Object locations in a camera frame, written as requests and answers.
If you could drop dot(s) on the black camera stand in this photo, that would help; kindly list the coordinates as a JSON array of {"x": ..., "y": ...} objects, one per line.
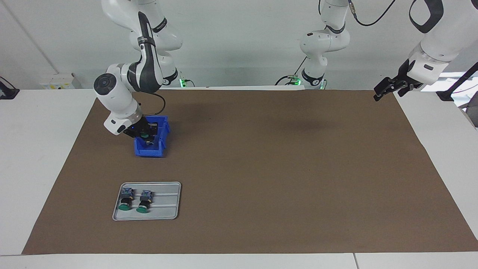
[{"x": 457, "y": 84}]

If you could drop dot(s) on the brown paper table mat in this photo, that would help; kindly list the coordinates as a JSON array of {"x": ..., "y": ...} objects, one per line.
[{"x": 280, "y": 186}]

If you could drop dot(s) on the silver metal tray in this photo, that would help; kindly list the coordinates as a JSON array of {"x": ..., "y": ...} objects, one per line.
[{"x": 164, "y": 209}]

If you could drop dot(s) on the blue plastic storage bin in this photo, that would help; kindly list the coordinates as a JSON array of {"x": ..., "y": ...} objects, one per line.
[{"x": 149, "y": 152}]

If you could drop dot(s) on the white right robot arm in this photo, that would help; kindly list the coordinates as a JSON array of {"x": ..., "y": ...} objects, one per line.
[{"x": 115, "y": 93}]

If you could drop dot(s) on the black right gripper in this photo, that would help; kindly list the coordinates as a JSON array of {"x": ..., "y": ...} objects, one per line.
[{"x": 137, "y": 129}]

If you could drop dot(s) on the black clamp mount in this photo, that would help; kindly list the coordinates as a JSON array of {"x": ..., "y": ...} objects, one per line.
[{"x": 7, "y": 91}]

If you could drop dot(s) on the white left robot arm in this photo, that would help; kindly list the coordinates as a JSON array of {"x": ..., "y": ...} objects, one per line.
[{"x": 325, "y": 41}]

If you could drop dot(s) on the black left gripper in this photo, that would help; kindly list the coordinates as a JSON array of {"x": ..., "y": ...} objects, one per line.
[{"x": 405, "y": 78}]

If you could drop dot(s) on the grey office chair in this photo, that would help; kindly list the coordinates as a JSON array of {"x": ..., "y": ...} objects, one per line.
[{"x": 472, "y": 112}]

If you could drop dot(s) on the white power strip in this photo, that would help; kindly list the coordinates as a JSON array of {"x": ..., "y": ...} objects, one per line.
[{"x": 59, "y": 82}]

